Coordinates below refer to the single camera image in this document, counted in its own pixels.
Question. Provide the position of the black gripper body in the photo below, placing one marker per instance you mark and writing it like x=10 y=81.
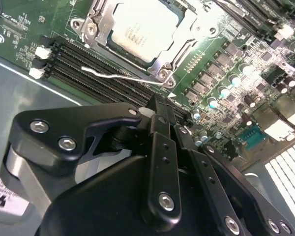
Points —
x=100 y=196

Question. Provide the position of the metal socket cover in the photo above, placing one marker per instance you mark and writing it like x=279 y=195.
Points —
x=104 y=27

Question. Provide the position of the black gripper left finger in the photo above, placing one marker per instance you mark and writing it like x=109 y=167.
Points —
x=51 y=127

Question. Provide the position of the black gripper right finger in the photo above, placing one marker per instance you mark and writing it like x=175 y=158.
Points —
x=201 y=167

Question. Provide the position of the silver CPU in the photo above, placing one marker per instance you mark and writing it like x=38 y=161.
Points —
x=142 y=29

